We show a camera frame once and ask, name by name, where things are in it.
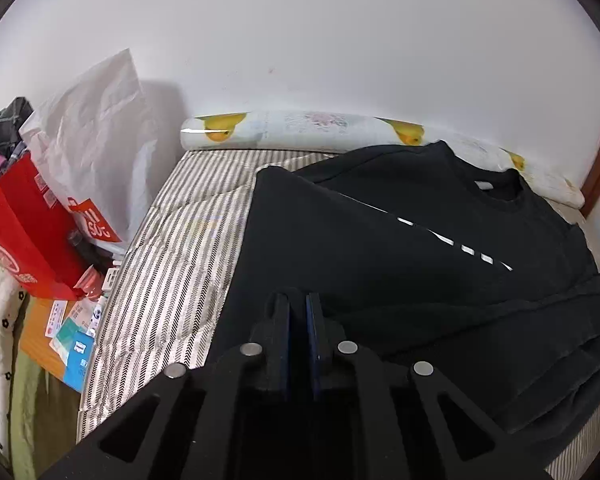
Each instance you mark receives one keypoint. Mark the plaid cloth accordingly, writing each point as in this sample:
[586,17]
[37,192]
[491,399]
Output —
[5,125]

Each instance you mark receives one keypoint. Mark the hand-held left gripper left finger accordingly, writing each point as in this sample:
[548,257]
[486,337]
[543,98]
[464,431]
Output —
[280,340]

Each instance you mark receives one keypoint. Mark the small white box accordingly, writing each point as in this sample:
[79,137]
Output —
[112,280]

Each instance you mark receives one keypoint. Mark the blue and white packet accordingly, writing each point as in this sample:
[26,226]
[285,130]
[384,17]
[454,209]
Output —
[80,365]

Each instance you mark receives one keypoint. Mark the green sheet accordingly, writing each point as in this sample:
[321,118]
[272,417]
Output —
[40,410]

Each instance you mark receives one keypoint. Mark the teal and white packet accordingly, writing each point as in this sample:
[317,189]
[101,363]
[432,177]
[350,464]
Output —
[67,335]

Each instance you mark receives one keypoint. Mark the rolled fruit print mat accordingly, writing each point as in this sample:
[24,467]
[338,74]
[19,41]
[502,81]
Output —
[305,127]

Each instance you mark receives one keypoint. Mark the striped mattress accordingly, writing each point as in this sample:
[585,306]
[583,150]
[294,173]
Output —
[180,260]

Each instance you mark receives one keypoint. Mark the red paper bag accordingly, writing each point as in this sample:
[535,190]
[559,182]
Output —
[25,225]

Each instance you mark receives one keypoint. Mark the black sweatshirt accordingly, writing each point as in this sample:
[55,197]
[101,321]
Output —
[380,260]

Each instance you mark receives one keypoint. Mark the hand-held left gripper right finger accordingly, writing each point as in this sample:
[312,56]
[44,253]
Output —
[314,330]

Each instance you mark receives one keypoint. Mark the white plastic bag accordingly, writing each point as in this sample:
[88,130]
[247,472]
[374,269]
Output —
[95,135]

